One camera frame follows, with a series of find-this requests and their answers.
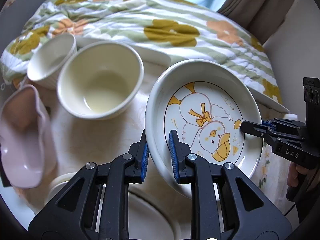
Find floral striped blanket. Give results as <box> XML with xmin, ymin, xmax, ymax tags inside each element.
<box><xmin>1</xmin><ymin>0</ymin><xmax>281</xmax><ymax>102</ymax></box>

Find cream smooth ceramic bowl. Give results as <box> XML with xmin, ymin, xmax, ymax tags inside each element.
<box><xmin>57</xmin><ymin>41</ymin><xmax>144</xmax><ymax>120</ymax></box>

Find duck pattern ceramic plate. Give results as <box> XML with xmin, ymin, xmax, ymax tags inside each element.
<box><xmin>145</xmin><ymin>60</ymin><xmax>263</xmax><ymax>197</ymax></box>

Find cream floral tablecloth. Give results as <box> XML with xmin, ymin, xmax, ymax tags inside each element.
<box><xmin>12</xmin><ymin>60</ymin><xmax>296</xmax><ymax>240</ymax></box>

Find pink ceramic dish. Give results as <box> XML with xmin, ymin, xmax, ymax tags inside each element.
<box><xmin>1</xmin><ymin>85</ymin><xmax>57</xmax><ymax>189</ymax></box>

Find person's right hand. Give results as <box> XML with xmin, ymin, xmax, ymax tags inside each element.
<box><xmin>287</xmin><ymin>163</ymin><xmax>316</xmax><ymax>187</ymax></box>

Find brown curtain right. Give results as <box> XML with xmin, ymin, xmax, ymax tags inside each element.
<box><xmin>218</xmin><ymin>0</ymin><xmax>295</xmax><ymax>43</ymax></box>

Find white ribbed ceramic bowl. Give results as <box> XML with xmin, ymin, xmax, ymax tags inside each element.
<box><xmin>27</xmin><ymin>33</ymin><xmax>77</xmax><ymax>90</ymax></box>

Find white rectangular plate right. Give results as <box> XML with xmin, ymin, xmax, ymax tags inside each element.
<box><xmin>247</xmin><ymin>87</ymin><xmax>290</xmax><ymax>114</ymax></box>

